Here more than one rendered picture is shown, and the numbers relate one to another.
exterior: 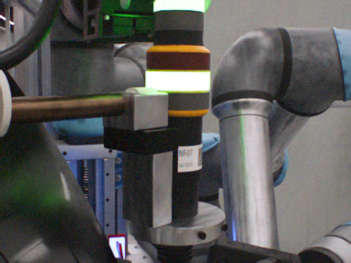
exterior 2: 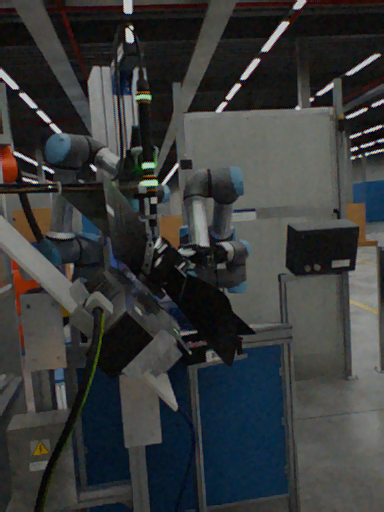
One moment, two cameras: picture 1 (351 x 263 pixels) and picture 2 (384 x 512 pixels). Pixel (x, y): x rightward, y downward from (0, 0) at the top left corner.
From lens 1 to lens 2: 107 cm
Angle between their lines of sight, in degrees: 4
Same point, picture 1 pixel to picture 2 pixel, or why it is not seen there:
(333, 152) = not seen: hidden behind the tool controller
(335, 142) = not seen: hidden behind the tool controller
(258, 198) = (199, 233)
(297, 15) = (268, 158)
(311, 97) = (223, 195)
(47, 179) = not seen: hidden behind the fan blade
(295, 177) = (278, 263)
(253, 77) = (196, 188)
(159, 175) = (145, 203)
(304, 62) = (216, 181)
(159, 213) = (146, 211)
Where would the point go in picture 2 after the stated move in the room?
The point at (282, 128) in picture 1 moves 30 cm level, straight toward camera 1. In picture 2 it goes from (221, 212) to (202, 213)
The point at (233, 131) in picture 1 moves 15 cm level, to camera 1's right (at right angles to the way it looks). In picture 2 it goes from (190, 209) to (229, 207)
